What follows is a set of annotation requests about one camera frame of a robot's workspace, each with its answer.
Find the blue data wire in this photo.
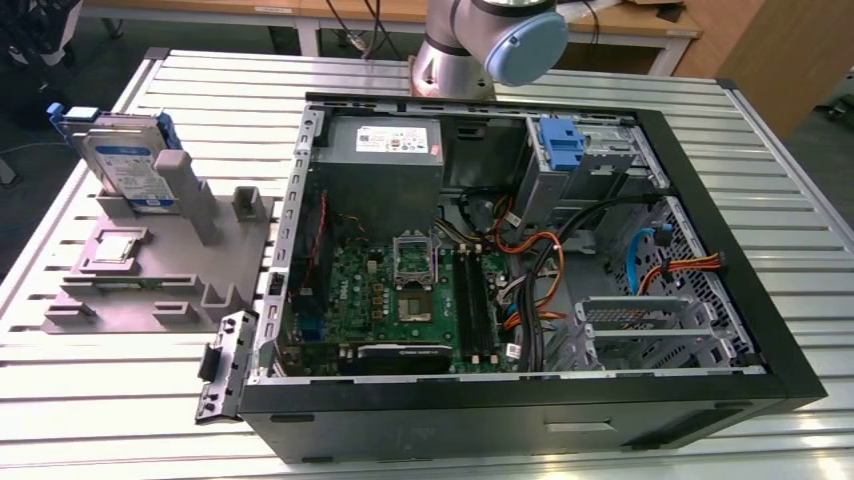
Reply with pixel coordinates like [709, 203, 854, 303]
[626, 225, 673, 296]

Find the green RAM stick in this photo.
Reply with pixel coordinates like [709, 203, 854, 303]
[92, 277, 168, 291]

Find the black graphics card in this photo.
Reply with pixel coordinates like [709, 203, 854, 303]
[336, 342, 454, 376]

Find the orange yellow wire bundle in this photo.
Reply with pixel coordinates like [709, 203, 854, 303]
[495, 232, 568, 332]

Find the orange red disk power wire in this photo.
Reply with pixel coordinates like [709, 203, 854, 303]
[636, 252, 727, 296]

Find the grey power supply unit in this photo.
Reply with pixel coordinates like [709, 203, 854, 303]
[311, 114, 447, 241]

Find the black open PC case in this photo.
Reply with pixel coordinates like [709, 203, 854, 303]
[236, 91, 829, 464]

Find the hard disk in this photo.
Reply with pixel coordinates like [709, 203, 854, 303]
[47, 102, 183, 209]

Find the wooden desk white frame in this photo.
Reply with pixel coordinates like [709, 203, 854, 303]
[83, 0, 706, 76]

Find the black hinged card latch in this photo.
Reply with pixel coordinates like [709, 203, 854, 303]
[192, 308, 260, 426]

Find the metal drive cage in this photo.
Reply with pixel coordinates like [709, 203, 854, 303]
[516, 114, 670, 232]

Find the silver CPU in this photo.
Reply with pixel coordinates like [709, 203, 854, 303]
[92, 234, 143, 264]

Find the metal disk bay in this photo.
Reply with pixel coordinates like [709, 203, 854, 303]
[543, 294, 766, 374]

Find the grey parts rack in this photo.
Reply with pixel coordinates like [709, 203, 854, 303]
[40, 149, 282, 335]

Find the green motherboard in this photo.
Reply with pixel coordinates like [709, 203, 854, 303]
[279, 227, 528, 375]

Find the wooden cabinet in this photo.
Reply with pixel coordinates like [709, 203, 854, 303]
[717, 0, 854, 144]

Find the black RAM slot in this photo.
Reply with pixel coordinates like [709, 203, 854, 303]
[471, 244, 500, 364]
[452, 244, 478, 365]

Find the thick black cable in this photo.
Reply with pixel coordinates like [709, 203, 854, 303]
[516, 194, 659, 374]

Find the metal socket cover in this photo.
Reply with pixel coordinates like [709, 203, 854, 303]
[391, 230, 440, 290]

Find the CPU socket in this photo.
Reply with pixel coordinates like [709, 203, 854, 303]
[398, 292, 443, 324]

